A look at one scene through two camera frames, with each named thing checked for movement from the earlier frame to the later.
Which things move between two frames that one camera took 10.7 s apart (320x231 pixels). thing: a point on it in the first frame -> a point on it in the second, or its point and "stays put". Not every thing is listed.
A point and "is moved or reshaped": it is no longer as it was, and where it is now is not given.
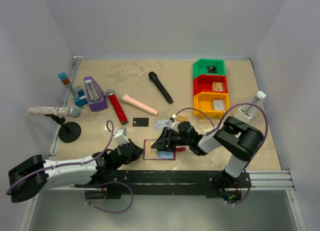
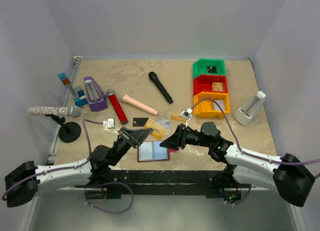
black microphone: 153,77 stays put
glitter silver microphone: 74,111 stays put
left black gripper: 137,152 -> 134,138
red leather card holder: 150,153 is moved or reshaped
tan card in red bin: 217,86 stays put
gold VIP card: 150,153 -> 158,131
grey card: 143,122 stays put
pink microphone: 126,98 stays put
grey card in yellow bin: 218,105 stays put
